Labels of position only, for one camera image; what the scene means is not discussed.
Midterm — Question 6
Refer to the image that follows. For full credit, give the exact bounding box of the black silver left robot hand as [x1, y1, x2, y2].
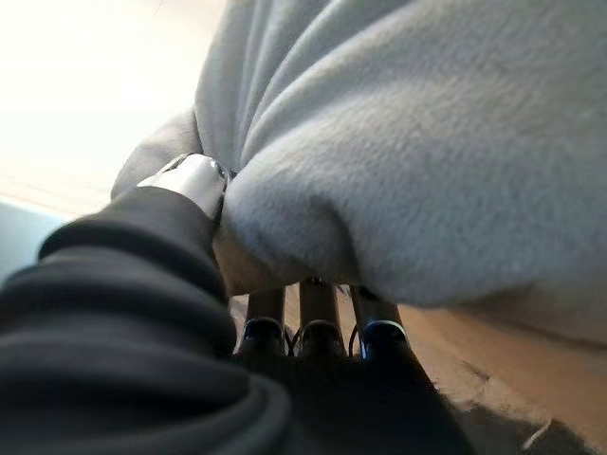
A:
[0, 154, 476, 455]

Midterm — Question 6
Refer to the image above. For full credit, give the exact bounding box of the white fringed cushion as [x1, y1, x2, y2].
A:
[110, 0, 607, 343]

